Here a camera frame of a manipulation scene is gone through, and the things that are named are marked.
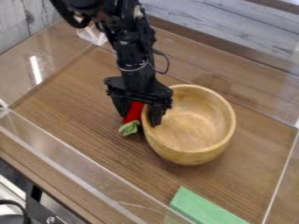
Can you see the red plush strawberry toy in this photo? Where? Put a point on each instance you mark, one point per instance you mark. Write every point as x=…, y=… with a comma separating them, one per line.
x=132, y=119

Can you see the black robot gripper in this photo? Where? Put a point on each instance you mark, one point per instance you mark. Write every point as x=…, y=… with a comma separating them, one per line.
x=139, y=86

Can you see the clear acrylic corner bracket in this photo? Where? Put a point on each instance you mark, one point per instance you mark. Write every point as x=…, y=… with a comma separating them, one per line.
x=92, y=35

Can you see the wooden bowl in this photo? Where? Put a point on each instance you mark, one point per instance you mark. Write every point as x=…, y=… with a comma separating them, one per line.
x=196, y=128

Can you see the clear acrylic front wall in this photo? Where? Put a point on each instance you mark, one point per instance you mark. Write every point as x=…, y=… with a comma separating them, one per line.
x=88, y=188

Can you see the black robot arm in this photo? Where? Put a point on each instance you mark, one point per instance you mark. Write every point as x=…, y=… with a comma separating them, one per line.
x=121, y=20

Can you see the green foam block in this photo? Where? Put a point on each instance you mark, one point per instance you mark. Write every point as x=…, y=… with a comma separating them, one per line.
x=200, y=210

